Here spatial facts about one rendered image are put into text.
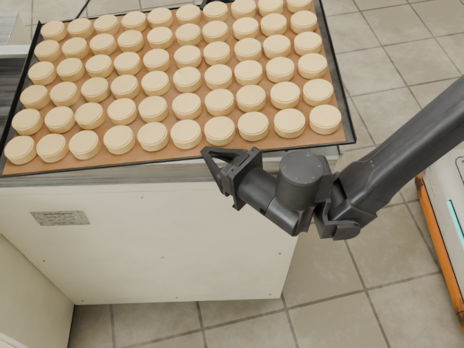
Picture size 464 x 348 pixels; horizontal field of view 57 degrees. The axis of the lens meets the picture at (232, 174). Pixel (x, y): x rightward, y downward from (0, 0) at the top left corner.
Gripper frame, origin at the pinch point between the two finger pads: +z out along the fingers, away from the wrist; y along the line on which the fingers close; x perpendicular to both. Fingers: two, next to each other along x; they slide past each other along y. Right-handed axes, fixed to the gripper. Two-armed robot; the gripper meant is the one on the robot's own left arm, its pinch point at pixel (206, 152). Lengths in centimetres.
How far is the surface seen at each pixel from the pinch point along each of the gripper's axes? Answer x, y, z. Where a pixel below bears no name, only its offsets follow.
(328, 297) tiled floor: 25, 99, -18
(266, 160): 9.2, 8.3, -4.8
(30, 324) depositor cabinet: -45, 53, 31
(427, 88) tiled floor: 142, 104, 6
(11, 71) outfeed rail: -8, 7, 55
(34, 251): -32, 38, 36
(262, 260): 7, 54, -4
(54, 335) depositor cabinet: -45, 71, 33
